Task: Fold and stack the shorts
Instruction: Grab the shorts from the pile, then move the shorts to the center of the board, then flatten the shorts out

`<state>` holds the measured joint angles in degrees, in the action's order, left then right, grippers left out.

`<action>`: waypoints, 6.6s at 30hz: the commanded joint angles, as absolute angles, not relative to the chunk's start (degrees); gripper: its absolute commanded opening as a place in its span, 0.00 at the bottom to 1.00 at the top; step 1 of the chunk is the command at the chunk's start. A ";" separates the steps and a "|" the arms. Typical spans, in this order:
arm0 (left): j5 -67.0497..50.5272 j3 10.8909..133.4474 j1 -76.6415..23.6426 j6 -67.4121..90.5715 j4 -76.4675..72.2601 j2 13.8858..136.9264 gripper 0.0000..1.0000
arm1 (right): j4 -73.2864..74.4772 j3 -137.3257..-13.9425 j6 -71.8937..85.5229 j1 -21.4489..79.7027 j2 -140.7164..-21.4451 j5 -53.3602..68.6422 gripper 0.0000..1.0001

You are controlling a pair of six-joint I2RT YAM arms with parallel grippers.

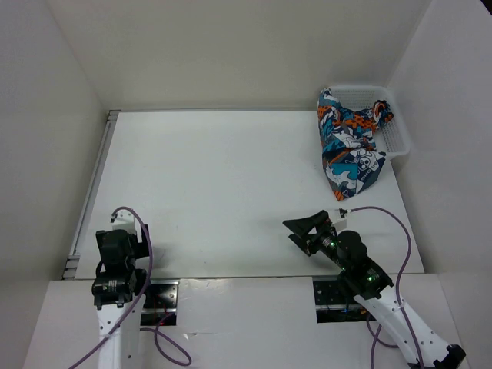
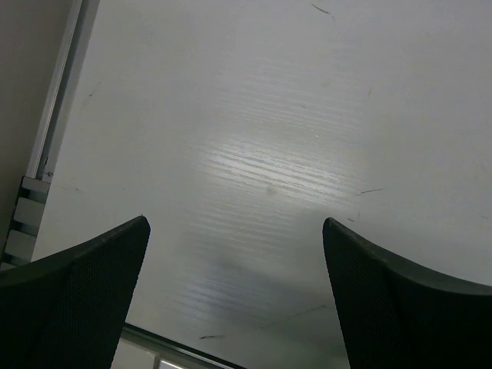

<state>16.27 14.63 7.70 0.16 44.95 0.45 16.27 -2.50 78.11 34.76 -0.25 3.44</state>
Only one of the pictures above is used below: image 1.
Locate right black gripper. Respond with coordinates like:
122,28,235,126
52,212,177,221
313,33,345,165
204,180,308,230
282,209,350,271

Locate colourful patterned shorts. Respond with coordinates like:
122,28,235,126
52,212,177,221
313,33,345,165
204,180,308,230
317,88,394,201

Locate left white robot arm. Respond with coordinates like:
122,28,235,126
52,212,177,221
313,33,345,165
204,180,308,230
91,229,154,368

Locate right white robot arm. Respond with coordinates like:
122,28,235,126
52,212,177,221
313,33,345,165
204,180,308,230
283,211,466,368

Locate white perforated plastic basket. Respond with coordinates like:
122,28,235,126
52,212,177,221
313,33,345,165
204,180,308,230
330,85,411,160

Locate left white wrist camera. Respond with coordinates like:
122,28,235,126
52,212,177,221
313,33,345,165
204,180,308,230
111,210,137,234

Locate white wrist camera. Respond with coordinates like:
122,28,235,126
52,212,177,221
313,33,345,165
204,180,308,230
111,210,137,234
327,208,351,232

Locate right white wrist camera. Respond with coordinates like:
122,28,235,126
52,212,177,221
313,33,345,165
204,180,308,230
327,208,351,232

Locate aluminium table edge rail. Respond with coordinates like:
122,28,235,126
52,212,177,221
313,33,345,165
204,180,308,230
61,110,120,280

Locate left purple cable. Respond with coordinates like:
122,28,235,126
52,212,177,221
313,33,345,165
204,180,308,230
65,207,192,369

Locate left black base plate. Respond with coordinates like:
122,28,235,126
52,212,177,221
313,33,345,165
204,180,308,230
141,280,179,327

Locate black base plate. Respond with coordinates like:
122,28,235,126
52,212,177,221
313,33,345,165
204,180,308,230
313,279,368,324
141,280,179,327

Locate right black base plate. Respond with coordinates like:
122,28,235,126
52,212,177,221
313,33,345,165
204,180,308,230
313,279,368,324

